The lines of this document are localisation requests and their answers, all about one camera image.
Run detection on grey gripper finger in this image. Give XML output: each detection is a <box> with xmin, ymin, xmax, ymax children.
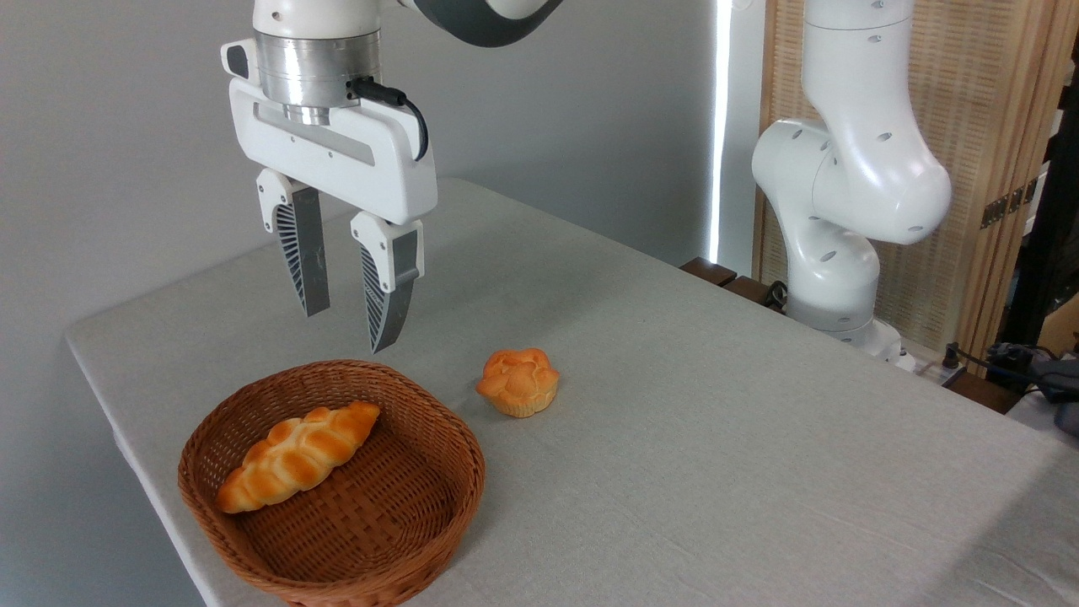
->
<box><xmin>257</xmin><ymin>169</ymin><xmax>331</xmax><ymax>318</ymax></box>
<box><xmin>351</xmin><ymin>211</ymin><xmax>424</xmax><ymax>354</ymax></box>

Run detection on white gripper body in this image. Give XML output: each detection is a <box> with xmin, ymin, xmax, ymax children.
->
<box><xmin>221</xmin><ymin>38</ymin><xmax>438</xmax><ymax>226</ymax></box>

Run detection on flower-shaped muffin bread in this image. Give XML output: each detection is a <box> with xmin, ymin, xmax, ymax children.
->
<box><xmin>475</xmin><ymin>348</ymin><xmax>561</xmax><ymax>419</ymax></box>

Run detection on long braided bread loaf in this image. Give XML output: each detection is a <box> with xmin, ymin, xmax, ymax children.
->
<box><xmin>216</xmin><ymin>401</ymin><xmax>382</xmax><ymax>514</ymax></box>

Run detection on brown wicker basket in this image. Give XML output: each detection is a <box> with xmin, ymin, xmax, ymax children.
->
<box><xmin>178</xmin><ymin>360</ymin><xmax>486</xmax><ymax>607</ymax></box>

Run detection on dark brown wooden slats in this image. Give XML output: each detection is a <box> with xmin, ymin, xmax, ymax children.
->
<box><xmin>679</xmin><ymin>257</ymin><xmax>786</xmax><ymax>314</ymax></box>

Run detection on grey linen tablecloth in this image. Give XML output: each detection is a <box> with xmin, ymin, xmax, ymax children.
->
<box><xmin>66</xmin><ymin>177</ymin><xmax>1079</xmax><ymax>607</ymax></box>

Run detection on dark metal screen hinge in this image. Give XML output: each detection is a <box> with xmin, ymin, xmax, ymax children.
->
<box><xmin>980</xmin><ymin>179</ymin><xmax>1038</xmax><ymax>230</ymax></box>

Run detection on black upright stand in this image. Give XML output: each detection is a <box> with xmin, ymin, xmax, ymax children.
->
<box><xmin>1003</xmin><ymin>51</ymin><xmax>1079</xmax><ymax>346</ymax></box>

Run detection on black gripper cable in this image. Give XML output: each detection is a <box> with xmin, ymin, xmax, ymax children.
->
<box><xmin>347</xmin><ymin>78</ymin><xmax>429</xmax><ymax>161</ymax></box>

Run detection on black device with cables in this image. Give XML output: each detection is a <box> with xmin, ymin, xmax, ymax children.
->
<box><xmin>944</xmin><ymin>340</ymin><xmax>1079</xmax><ymax>436</ymax></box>

